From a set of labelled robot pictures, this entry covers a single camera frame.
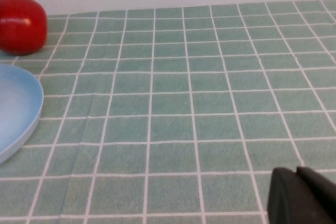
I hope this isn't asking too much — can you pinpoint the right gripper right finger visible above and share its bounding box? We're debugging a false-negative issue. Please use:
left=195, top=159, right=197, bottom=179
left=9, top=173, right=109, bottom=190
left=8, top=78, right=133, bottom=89
left=296, top=166, right=336, bottom=208

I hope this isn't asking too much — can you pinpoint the light blue plastic plate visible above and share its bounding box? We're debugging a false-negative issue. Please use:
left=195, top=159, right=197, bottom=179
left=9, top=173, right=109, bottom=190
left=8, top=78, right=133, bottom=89
left=0, top=63, right=45, bottom=166

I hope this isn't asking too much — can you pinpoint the green checked tablecloth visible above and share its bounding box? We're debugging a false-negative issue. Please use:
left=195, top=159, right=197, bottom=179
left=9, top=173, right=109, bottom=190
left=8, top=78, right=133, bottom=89
left=0, top=0, right=336, bottom=224

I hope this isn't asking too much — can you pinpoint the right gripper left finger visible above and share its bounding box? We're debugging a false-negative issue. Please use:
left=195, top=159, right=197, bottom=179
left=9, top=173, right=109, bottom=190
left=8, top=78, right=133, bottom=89
left=267, top=167, right=336, bottom=224

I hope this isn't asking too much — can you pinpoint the red toy apple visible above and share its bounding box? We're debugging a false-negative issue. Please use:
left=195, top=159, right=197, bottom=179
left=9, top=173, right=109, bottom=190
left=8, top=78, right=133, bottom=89
left=0, top=0, right=48, bottom=56

